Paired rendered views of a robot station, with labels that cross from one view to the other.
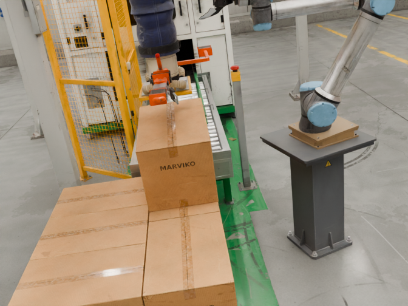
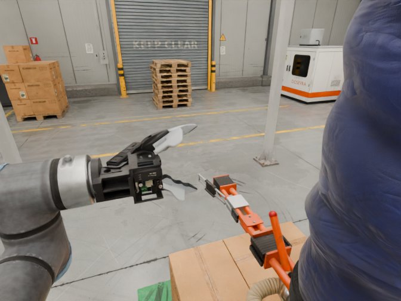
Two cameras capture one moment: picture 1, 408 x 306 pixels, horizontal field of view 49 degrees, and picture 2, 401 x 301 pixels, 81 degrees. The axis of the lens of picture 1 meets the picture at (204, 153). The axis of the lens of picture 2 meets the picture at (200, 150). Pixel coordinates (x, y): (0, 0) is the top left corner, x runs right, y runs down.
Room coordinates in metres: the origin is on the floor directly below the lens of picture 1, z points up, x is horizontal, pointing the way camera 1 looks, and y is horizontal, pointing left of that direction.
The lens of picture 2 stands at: (2.68, -0.19, 1.85)
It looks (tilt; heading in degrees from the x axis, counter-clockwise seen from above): 25 degrees down; 162
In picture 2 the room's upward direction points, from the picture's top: straight up
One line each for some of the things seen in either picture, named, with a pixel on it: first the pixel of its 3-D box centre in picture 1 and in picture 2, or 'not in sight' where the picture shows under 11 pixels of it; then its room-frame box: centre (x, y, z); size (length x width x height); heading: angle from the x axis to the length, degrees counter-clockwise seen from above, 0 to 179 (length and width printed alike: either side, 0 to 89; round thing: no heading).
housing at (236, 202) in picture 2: (160, 90); (237, 205); (2.04, 0.16, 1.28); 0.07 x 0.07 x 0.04; 0
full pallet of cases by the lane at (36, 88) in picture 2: not in sight; (36, 82); (-4.69, -2.35, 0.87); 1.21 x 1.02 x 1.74; 1
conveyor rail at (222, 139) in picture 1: (213, 112); not in sight; (3.99, -0.14, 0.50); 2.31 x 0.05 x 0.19; 1
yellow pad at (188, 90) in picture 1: (181, 82); not in sight; (2.51, 0.07, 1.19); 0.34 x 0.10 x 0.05; 0
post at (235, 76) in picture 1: (241, 132); not in sight; (3.39, -0.33, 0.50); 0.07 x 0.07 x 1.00; 1
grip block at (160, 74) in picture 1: (161, 78); (270, 247); (2.26, 0.16, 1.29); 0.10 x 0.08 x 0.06; 90
